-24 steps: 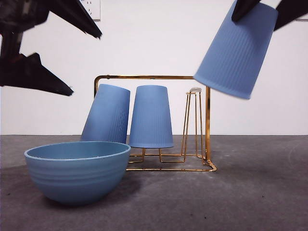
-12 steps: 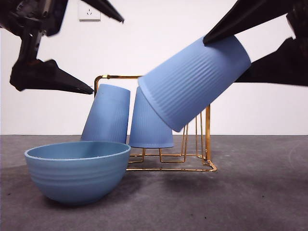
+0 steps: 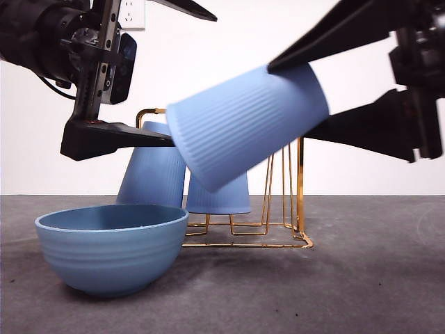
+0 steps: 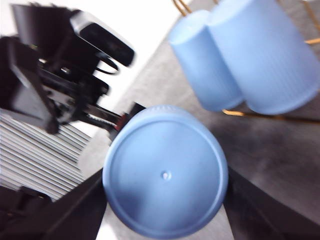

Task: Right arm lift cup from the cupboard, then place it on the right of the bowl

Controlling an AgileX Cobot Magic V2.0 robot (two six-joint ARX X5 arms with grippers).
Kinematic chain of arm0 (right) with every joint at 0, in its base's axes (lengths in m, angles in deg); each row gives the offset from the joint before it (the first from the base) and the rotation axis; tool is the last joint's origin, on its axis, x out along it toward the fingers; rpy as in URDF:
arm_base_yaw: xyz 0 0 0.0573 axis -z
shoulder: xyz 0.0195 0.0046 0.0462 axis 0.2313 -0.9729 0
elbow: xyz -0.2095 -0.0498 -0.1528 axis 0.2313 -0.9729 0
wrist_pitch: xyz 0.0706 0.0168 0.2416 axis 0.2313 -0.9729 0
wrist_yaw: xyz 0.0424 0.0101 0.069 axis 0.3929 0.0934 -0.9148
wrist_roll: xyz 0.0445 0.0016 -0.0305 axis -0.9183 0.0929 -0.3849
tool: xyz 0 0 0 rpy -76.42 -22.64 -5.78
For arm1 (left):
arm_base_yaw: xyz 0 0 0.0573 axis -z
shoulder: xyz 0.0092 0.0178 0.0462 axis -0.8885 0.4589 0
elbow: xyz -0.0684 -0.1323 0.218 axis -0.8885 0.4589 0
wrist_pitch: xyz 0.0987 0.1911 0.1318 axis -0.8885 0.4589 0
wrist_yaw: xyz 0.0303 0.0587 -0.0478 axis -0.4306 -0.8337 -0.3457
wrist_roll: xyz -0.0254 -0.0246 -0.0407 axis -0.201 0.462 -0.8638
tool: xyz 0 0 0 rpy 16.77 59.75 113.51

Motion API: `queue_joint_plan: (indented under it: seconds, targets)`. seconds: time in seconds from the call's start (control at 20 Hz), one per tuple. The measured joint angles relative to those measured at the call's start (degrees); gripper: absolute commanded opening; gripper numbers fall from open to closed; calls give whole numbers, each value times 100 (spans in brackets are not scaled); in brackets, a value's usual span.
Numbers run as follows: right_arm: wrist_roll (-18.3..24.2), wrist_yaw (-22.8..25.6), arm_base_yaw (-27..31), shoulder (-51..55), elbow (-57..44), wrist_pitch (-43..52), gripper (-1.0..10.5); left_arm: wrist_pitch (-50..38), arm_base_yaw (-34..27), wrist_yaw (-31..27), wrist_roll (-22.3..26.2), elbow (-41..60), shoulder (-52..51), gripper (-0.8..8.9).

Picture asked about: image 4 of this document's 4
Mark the blue ribbed cup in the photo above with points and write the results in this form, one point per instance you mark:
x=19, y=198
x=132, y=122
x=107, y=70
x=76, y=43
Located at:
x=200, y=65
x=165, y=175
x=270, y=57

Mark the grey ribbed panel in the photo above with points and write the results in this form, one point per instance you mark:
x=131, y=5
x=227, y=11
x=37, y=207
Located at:
x=30, y=155

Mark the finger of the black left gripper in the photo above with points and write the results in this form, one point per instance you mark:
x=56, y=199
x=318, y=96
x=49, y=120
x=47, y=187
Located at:
x=105, y=117
x=22, y=82

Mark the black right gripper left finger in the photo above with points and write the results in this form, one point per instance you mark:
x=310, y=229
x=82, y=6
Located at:
x=80, y=215

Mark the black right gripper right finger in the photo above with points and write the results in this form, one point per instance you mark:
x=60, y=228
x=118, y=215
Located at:
x=262, y=217

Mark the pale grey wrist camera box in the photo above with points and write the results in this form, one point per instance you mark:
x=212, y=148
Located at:
x=107, y=42

